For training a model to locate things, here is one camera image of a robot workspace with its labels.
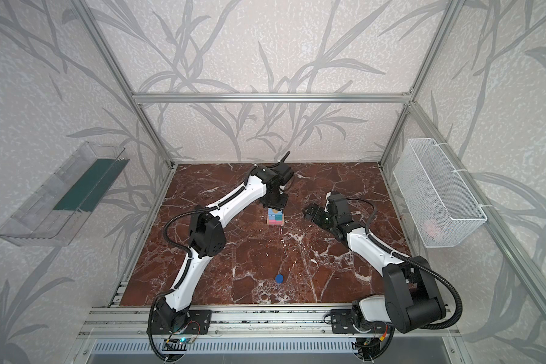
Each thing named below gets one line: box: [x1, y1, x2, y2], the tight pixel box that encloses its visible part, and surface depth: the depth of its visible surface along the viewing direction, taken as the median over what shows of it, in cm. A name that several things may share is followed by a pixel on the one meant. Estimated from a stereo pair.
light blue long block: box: [267, 207, 283, 220], surface depth 96 cm
